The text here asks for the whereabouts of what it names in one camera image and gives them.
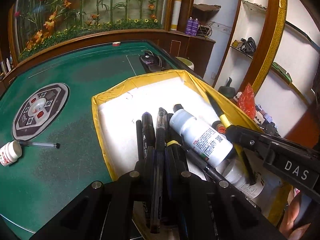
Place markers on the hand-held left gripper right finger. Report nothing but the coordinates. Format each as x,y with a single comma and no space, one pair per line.
170,180

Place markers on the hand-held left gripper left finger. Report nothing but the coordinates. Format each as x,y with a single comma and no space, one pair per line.
149,160

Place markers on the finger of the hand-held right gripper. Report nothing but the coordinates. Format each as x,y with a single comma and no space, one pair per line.
250,141
295,146

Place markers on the thin black pen white print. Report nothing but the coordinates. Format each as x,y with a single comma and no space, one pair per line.
140,140

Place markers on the black marker purple ends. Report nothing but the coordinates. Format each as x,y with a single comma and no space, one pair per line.
147,130

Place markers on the clear black gel pen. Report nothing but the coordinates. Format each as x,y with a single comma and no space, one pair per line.
160,130

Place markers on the yellow pen black tip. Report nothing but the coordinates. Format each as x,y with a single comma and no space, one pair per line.
225,121

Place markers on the black tape roll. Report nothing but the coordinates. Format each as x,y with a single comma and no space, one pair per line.
215,125

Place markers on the white bottle with text label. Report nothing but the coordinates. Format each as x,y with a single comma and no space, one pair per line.
240,180

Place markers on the long black pen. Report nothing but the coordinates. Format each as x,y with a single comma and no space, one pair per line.
210,170

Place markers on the white bottle with black cap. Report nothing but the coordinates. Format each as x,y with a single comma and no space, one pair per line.
200,132

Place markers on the white tray yellow tape rim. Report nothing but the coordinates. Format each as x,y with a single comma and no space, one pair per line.
120,110

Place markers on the person's right hand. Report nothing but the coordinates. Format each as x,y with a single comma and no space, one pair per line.
292,213

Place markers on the small cluttered gadgets pile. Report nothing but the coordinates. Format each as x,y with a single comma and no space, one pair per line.
265,120

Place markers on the red plastic bag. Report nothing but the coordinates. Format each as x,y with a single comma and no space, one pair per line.
246,100

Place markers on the green tray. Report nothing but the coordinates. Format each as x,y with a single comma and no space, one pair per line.
285,73

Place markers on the black crumpled bag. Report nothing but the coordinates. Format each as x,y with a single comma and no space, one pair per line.
250,44

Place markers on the yellowish small box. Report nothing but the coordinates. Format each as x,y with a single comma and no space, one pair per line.
237,44

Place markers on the white round bin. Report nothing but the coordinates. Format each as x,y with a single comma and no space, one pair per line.
188,63

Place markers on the curved wooden counter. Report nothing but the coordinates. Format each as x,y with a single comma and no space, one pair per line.
197,52

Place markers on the clear syringe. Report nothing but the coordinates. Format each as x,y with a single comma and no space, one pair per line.
37,144

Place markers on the small red white object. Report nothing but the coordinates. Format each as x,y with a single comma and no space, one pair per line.
116,43

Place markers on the grey mahjong table control panel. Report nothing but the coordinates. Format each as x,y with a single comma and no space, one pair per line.
40,105

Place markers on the small white jar red label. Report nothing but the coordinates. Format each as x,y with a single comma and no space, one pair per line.
11,150

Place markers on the white yellow striped pillar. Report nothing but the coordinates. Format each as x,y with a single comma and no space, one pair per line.
176,12

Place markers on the artificial flower bamboo display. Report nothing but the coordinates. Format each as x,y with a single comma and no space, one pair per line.
95,2

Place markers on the small white squeeze bottle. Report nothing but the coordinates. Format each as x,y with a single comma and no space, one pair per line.
8,65

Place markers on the white wall socket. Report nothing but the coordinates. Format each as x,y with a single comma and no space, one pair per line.
213,75

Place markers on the small glass wall shelf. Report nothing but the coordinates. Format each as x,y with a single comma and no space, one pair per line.
245,53
253,5

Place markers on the wooden arch frame gold trim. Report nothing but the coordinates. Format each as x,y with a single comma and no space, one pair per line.
273,17

